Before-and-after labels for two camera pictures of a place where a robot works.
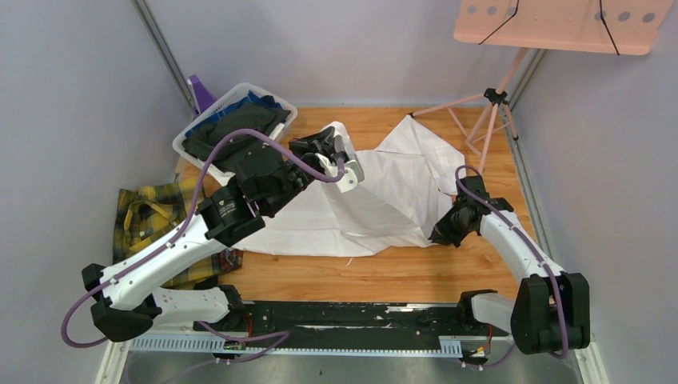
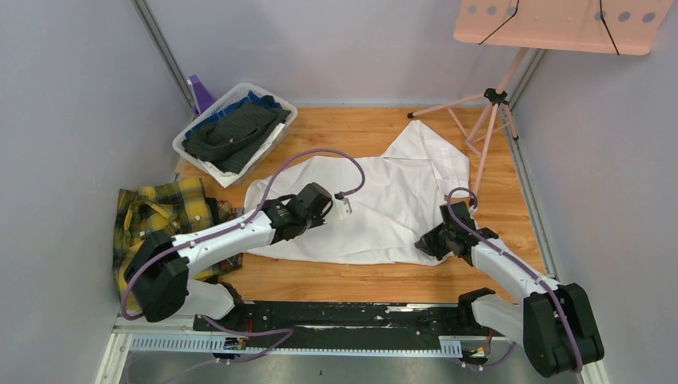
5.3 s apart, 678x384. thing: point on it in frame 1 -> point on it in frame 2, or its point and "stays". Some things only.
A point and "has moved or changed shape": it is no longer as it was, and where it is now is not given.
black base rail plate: (288, 325) stays
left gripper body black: (305, 147) -> (314, 221)
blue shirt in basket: (249, 98) stays
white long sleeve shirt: (400, 203) has moved or changed shape
